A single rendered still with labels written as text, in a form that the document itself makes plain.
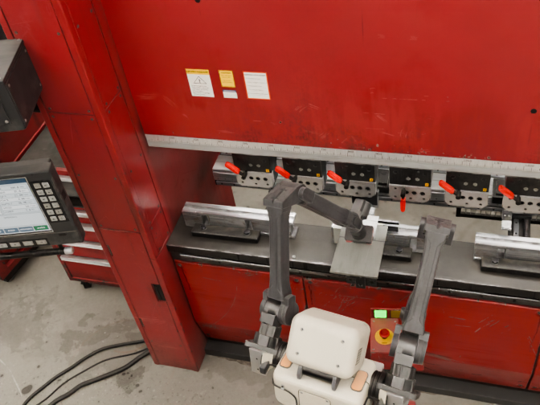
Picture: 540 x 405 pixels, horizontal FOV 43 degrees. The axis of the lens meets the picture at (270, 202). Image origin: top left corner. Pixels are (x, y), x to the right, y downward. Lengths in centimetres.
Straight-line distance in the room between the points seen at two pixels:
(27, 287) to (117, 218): 162
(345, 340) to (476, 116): 85
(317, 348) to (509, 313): 109
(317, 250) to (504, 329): 82
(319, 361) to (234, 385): 158
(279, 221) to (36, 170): 84
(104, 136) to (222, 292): 101
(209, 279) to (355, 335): 126
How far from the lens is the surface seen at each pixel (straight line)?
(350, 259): 262
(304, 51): 224
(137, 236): 284
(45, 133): 366
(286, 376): 206
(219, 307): 324
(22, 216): 256
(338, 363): 197
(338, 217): 234
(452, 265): 277
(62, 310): 412
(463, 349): 309
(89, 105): 243
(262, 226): 288
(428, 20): 212
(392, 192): 255
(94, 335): 393
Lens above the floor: 299
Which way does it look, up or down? 44 degrees down
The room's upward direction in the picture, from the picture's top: 10 degrees counter-clockwise
